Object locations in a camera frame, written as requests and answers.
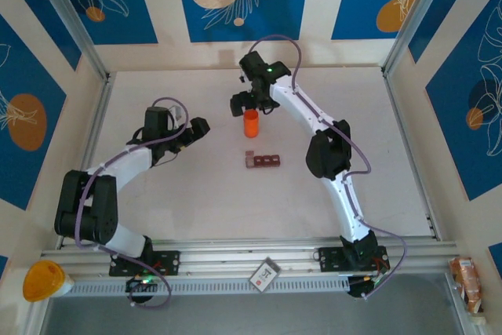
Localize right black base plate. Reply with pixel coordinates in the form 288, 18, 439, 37
318, 246, 390, 273

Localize orange dome lamp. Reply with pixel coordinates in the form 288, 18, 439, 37
22, 260, 75, 304

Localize aluminium cross rails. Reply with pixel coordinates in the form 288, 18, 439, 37
41, 236, 460, 278

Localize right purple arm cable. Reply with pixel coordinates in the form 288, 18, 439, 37
250, 35, 409, 300

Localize left aluminium corner post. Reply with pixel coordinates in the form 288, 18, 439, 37
29, 0, 111, 82

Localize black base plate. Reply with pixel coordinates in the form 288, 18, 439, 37
318, 246, 390, 273
108, 250, 182, 277

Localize white card with red mark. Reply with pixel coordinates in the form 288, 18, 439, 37
249, 257, 282, 293

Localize aluminium side rail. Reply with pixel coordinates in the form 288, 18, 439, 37
382, 70, 442, 242
56, 71, 118, 250

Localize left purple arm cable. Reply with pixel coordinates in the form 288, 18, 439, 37
74, 97, 191, 310

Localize right black controller board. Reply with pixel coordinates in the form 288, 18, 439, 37
347, 275, 384, 299

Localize brown snack packet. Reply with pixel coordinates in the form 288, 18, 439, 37
449, 257, 484, 315

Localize right aluminium corner post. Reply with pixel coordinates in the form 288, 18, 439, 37
382, 0, 449, 77

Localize left black controller board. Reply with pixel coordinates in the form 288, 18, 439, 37
125, 275, 160, 293

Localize aluminium corner post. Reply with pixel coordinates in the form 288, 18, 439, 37
382, 0, 449, 77
29, 0, 111, 82

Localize orange pill bottle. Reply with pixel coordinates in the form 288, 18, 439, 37
242, 110, 260, 138

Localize left aluminium side rail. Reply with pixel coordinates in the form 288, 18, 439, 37
56, 71, 118, 250

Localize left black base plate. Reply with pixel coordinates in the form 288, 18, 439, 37
108, 250, 182, 277

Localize dark red pill organizer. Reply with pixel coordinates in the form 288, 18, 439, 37
243, 149, 281, 169

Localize right aluminium side rail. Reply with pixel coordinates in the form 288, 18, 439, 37
382, 70, 442, 242

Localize white slotted cable duct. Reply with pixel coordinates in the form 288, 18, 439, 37
64, 275, 350, 297

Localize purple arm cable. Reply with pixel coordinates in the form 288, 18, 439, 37
250, 35, 409, 300
74, 97, 191, 310

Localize black controller board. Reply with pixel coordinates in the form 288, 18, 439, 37
347, 275, 384, 299
125, 275, 160, 293

